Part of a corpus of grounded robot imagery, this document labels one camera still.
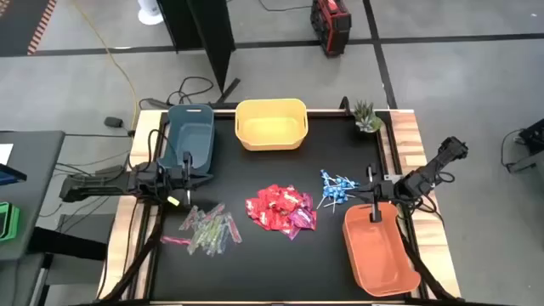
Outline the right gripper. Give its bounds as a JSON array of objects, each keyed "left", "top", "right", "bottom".
[{"left": 350, "top": 164, "right": 403, "bottom": 223}]

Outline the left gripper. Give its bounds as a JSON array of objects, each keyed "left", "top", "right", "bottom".
[{"left": 157, "top": 152, "right": 213, "bottom": 206}]

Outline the red twisted candy stick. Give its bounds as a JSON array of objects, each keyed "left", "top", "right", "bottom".
[
  {"left": 224, "top": 211, "right": 244, "bottom": 245},
  {"left": 202, "top": 202, "right": 227, "bottom": 224},
  {"left": 178, "top": 205, "right": 201, "bottom": 232}
]

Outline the pink twisted candy stick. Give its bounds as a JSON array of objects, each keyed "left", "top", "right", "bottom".
[{"left": 160, "top": 235, "right": 193, "bottom": 247}]

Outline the blue twisted candy stick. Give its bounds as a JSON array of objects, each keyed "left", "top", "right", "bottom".
[{"left": 217, "top": 220, "right": 234, "bottom": 256}]

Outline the red candy packet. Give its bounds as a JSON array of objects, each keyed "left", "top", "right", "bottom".
[
  {"left": 263, "top": 200, "right": 285, "bottom": 216},
  {"left": 271, "top": 211, "right": 298, "bottom": 234},
  {"left": 278, "top": 189, "right": 304, "bottom": 213},
  {"left": 253, "top": 211, "right": 274, "bottom": 232},
  {"left": 256, "top": 184, "right": 282, "bottom": 206},
  {"left": 245, "top": 196, "right": 265, "bottom": 220}
]

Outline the yellow plastic bin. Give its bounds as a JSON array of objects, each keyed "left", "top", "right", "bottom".
[{"left": 235, "top": 98, "right": 309, "bottom": 152}]

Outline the blue plastic bin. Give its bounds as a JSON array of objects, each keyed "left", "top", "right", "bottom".
[{"left": 156, "top": 104, "right": 216, "bottom": 177}]

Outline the orange plastic bin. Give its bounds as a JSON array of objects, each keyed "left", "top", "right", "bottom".
[{"left": 342, "top": 201, "right": 422, "bottom": 298}]

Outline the small potted succulent plant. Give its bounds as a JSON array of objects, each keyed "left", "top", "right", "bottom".
[{"left": 352, "top": 99, "right": 384, "bottom": 135}]

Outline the black stand base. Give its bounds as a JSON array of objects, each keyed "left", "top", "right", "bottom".
[{"left": 25, "top": 226, "right": 109, "bottom": 262}]

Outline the black divider panel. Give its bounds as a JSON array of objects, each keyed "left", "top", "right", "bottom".
[{"left": 156, "top": 0, "right": 241, "bottom": 110}]

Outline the gray desk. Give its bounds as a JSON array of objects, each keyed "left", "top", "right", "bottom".
[{"left": 0, "top": 130, "right": 66, "bottom": 262}]

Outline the white tower fan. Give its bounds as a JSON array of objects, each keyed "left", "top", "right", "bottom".
[{"left": 136, "top": 0, "right": 165, "bottom": 26}]

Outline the black machine base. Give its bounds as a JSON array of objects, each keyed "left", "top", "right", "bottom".
[{"left": 507, "top": 117, "right": 544, "bottom": 174}]

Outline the red and black toolbox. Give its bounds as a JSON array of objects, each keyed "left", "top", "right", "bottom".
[{"left": 309, "top": 0, "right": 354, "bottom": 59}]

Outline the tablet with blue screen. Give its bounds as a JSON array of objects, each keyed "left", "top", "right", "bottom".
[{"left": 0, "top": 162, "right": 28, "bottom": 187}]

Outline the green case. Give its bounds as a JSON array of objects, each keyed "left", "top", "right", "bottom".
[{"left": 0, "top": 201, "right": 21, "bottom": 243}]

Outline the gray cabinet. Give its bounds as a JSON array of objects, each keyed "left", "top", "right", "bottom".
[{"left": 0, "top": 252, "right": 55, "bottom": 306}]

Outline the black mat with orange stripes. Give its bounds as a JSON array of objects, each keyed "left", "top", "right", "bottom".
[{"left": 0, "top": 0, "right": 59, "bottom": 57}]

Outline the black coiled floor cable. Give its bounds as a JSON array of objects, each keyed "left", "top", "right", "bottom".
[{"left": 138, "top": 75, "right": 216, "bottom": 111}]

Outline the black adapter cable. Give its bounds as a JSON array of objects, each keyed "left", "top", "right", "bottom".
[{"left": 63, "top": 132, "right": 136, "bottom": 139}]

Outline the yellow cable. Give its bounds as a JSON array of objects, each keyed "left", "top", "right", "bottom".
[{"left": 70, "top": 0, "right": 140, "bottom": 131}]

